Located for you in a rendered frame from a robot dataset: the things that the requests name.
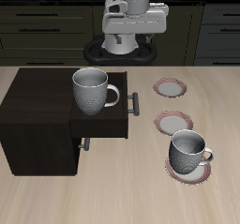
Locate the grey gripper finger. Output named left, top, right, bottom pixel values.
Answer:
left=113, top=34, right=124, bottom=45
left=144, top=33, right=155, bottom=44

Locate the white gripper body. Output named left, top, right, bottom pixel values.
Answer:
left=101, top=2, right=170, bottom=36

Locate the red-rimmed white plate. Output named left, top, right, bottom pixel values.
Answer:
left=152, top=77, right=188, bottom=98
left=164, top=154, right=213, bottom=186
left=153, top=110, right=194, bottom=137

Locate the white porcelain mug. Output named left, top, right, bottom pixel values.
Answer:
left=71, top=67, right=121, bottom=116
left=168, top=128, right=216, bottom=176

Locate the grey kitchen cupboard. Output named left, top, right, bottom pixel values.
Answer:
left=193, top=3, right=240, bottom=67

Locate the dark kitchen cupboard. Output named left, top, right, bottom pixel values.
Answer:
left=0, top=4, right=205, bottom=67

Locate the dark wooden drawer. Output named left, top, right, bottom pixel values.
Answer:
left=68, top=71, right=129, bottom=140

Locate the dark wooden cabinet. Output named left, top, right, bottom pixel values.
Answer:
left=0, top=67, right=129, bottom=177

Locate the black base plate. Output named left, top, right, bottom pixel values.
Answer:
left=82, top=35, right=158, bottom=64

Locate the grey drawer handle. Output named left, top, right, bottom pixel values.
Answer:
left=127, top=92, right=141, bottom=117
left=78, top=137, right=91, bottom=152

